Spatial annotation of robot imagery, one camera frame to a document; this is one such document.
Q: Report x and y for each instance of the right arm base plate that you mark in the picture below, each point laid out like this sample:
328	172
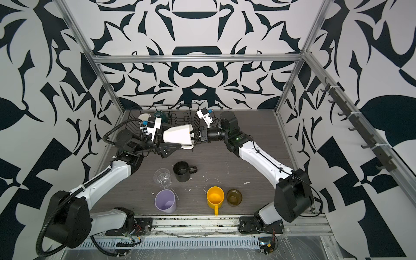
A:
254	225

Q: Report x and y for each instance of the yellow ceramic mug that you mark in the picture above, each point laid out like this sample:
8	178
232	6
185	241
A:
215	197

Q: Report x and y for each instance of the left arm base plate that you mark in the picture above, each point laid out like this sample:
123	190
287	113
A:
140	226

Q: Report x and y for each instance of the green mug white inside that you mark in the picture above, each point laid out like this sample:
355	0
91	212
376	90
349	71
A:
162	115

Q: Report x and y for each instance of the lilac plastic cup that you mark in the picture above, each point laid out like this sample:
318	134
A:
165	201

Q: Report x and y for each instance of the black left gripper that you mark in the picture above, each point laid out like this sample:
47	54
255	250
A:
161	149

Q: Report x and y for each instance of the black wall hook rail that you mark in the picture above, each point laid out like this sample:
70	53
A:
361	125

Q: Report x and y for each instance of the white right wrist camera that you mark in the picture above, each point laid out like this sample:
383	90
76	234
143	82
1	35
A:
204	114

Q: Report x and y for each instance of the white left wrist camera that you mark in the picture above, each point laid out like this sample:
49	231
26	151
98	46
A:
151	127

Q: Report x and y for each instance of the olive tinted glass cup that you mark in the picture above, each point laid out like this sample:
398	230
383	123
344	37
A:
234	197

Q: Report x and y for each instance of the white slotted cable duct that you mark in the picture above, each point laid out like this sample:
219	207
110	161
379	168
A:
148	243

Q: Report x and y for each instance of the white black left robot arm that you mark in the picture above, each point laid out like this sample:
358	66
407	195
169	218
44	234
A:
68	221

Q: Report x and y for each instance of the black ceramic mug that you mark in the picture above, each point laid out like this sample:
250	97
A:
183	171

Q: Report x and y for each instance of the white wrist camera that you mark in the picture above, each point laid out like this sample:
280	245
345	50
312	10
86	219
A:
204	114
151	127

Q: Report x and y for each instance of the clear glass cup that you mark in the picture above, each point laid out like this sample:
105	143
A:
162	177

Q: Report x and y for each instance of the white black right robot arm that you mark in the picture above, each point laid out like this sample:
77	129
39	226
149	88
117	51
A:
293	191

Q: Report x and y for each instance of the black wire dish rack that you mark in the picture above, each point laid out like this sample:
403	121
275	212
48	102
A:
181	114

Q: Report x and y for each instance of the white mug red inside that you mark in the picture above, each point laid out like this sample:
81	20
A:
144	118

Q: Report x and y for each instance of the green circuit board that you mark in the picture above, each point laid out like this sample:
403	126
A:
267	244

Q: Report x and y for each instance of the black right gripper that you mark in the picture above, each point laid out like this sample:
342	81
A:
208	134

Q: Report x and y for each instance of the cream white ceramic mug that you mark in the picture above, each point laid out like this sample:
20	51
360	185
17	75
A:
180	135

